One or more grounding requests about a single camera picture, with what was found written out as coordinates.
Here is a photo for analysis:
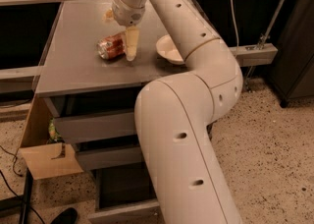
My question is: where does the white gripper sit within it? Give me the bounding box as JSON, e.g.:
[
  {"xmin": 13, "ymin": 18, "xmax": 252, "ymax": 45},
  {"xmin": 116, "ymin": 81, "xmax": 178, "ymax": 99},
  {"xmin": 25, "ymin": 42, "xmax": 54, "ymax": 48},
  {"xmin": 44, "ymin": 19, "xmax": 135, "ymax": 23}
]
[{"xmin": 102, "ymin": 0, "xmax": 145, "ymax": 61}]

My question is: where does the crushed red coke can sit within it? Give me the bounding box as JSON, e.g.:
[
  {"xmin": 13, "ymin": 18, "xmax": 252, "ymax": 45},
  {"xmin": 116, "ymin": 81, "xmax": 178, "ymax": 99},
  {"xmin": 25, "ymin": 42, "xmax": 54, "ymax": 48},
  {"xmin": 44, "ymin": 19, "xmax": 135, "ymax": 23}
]
[{"xmin": 97, "ymin": 32, "xmax": 125, "ymax": 60}]

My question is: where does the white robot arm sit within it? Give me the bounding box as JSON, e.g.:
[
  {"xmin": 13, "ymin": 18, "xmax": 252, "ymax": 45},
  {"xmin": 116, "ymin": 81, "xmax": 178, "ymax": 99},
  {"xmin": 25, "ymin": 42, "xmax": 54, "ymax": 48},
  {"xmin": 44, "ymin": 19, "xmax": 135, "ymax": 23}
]
[{"xmin": 112, "ymin": 0, "xmax": 243, "ymax": 224}]

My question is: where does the grey drawer cabinet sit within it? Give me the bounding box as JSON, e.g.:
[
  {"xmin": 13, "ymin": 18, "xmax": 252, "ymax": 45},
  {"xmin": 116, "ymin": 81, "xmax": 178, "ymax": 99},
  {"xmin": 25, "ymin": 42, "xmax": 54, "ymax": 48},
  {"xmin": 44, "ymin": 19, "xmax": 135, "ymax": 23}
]
[{"xmin": 34, "ymin": 0, "xmax": 237, "ymax": 173}]

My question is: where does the grey top drawer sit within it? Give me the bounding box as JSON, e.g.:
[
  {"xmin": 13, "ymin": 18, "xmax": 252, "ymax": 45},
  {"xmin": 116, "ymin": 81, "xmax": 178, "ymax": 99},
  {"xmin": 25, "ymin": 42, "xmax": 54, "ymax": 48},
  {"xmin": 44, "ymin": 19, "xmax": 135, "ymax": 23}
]
[{"xmin": 44, "ymin": 98, "xmax": 136, "ymax": 143}]

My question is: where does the grey drawer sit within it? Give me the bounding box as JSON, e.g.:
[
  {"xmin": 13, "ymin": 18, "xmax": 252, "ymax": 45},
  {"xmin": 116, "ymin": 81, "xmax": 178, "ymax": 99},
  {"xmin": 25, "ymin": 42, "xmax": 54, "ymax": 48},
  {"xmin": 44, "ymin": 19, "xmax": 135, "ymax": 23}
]
[
  {"xmin": 88, "ymin": 162, "xmax": 159, "ymax": 224},
  {"xmin": 44, "ymin": 98, "xmax": 136, "ymax": 143},
  {"xmin": 76, "ymin": 135, "xmax": 142, "ymax": 171}
]

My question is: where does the grey middle drawer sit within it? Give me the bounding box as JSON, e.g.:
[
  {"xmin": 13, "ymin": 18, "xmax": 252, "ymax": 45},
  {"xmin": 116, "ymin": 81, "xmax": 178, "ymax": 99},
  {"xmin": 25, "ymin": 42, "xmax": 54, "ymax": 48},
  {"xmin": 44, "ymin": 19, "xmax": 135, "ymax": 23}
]
[{"xmin": 76, "ymin": 135, "xmax": 142, "ymax": 171}]

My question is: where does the grey bottom drawer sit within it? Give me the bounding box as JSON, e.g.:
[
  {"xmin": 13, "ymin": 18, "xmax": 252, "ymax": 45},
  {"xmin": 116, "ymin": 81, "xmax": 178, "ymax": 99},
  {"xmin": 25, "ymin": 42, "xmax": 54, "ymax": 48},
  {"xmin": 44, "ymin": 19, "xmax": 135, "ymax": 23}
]
[{"xmin": 88, "ymin": 162, "xmax": 159, "ymax": 224}]

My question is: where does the white paper bowl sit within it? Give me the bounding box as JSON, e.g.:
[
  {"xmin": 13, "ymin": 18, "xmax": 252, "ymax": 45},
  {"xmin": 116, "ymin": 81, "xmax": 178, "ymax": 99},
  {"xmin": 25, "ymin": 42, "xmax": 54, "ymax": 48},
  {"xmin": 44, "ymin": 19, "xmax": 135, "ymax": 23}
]
[{"xmin": 156, "ymin": 34, "xmax": 184, "ymax": 65}]

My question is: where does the green snack bag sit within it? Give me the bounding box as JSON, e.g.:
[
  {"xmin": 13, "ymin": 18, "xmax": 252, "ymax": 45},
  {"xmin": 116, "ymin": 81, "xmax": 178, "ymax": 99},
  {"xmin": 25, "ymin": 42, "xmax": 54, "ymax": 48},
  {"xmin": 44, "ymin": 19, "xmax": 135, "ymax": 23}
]
[{"xmin": 48, "ymin": 119, "xmax": 63, "ymax": 143}]

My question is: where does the wooden side board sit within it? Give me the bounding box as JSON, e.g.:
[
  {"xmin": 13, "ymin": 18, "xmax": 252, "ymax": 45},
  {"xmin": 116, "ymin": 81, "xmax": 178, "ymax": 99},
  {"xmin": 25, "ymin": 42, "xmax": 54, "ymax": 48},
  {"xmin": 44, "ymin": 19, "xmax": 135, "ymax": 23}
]
[{"xmin": 19, "ymin": 97, "xmax": 82, "ymax": 180}]

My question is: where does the dark cabinet at right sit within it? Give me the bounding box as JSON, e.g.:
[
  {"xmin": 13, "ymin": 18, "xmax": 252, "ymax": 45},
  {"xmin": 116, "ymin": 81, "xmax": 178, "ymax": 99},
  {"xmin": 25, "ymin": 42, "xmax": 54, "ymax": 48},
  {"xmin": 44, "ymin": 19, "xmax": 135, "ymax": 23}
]
[{"xmin": 267, "ymin": 0, "xmax": 314, "ymax": 108}]

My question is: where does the black shoe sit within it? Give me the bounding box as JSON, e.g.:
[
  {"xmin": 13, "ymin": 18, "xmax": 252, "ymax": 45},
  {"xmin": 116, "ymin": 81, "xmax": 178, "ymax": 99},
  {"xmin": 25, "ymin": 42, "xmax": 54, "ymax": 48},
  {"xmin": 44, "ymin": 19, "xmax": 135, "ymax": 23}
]
[{"xmin": 51, "ymin": 207, "xmax": 79, "ymax": 224}]

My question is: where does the black stand leg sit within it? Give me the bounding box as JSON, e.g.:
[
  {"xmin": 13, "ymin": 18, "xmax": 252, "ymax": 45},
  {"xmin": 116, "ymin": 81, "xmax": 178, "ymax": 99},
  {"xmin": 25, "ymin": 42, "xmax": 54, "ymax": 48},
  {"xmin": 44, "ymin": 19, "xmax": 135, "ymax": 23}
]
[{"xmin": 19, "ymin": 170, "xmax": 33, "ymax": 224}]

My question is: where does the grey hanging cable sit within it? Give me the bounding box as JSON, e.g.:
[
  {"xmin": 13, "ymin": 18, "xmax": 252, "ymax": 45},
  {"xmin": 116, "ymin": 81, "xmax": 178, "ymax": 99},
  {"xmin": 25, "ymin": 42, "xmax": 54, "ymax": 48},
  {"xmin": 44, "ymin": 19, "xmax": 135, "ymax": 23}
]
[{"xmin": 213, "ymin": 0, "xmax": 240, "ymax": 57}]

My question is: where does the black floor cable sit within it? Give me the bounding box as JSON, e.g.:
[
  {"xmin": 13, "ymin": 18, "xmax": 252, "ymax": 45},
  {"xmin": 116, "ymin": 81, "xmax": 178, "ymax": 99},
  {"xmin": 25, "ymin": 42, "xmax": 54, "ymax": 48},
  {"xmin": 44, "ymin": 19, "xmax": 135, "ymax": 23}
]
[{"xmin": 0, "ymin": 144, "xmax": 46, "ymax": 224}]

